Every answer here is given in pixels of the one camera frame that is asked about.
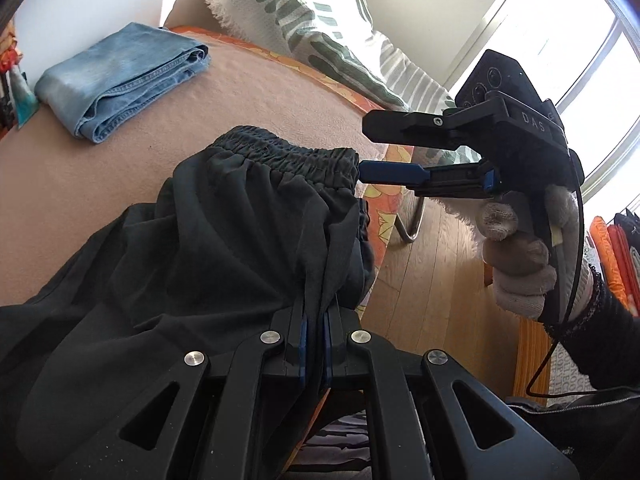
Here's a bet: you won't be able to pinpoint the striped grey legging legs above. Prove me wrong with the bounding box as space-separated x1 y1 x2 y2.
282 412 372 480

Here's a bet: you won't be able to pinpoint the orange floral bed sheet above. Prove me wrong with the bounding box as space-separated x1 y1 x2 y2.
171 26 402 268

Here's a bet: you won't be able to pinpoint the folded blue jeans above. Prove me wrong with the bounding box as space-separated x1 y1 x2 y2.
35 23 210 144

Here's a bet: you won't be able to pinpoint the green striped white pillow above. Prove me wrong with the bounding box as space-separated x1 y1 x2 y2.
206 0 454 114

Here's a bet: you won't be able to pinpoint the teal small bag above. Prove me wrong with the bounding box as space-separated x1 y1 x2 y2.
9 65 39 128

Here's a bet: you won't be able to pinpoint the black right sleeve forearm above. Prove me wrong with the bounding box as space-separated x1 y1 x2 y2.
544 263 639 390

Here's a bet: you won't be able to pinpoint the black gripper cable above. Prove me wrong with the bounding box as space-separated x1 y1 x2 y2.
524 179 601 401

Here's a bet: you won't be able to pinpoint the black pants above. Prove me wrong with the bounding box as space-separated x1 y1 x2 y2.
1 126 374 474

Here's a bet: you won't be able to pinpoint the orange patterned folded umbrella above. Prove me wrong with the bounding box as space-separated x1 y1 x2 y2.
0 18 22 106

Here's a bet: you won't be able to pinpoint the white gloved right hand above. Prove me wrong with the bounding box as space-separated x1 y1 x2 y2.
476 185 594 321

